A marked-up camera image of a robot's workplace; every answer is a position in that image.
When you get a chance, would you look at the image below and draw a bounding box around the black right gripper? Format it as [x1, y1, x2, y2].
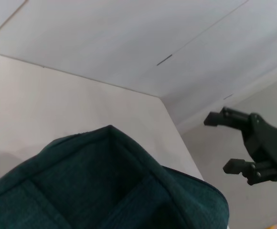
[203, 106, 277, 187]

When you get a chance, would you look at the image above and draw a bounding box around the dark teal lunch bag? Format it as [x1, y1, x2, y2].
[0, 124, 230, 229]

